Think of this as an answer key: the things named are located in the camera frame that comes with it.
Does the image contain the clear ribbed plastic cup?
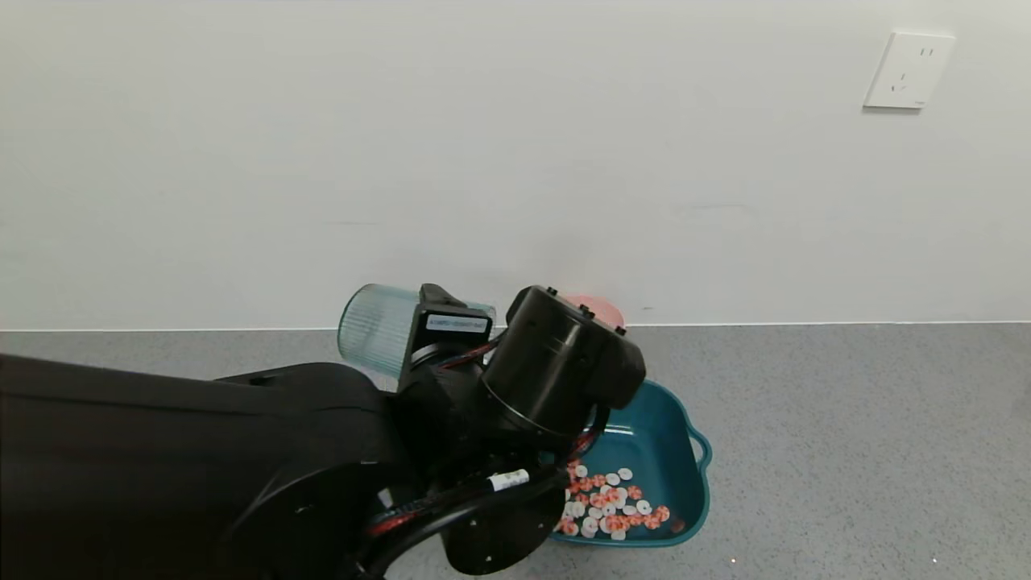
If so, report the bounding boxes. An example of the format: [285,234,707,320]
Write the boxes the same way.
[337,284,497,380]

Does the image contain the red and white solid pieces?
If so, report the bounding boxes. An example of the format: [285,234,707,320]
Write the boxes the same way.
[554,459,685,541]

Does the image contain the pink plastic bowl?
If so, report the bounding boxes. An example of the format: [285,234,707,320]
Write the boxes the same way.
[561,293,626,329]

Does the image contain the teal square plastic basin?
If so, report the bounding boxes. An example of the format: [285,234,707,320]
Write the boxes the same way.
[548,379,713,549]

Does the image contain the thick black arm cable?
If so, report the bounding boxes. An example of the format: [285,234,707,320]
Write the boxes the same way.
[354,463,569,580]

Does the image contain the white wall power socket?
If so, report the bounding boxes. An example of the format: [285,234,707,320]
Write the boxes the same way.
[863,32,956,111]

